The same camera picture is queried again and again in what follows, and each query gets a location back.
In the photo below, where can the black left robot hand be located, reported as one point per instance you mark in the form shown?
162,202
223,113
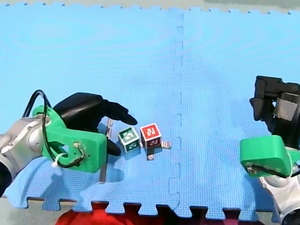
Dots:
82,110

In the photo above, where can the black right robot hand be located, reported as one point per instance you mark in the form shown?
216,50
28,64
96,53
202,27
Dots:
288,131

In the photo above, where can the green cube white marks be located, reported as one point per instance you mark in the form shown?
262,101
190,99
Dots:
128,137

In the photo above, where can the red cube white marks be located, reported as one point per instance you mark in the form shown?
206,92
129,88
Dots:
150,132

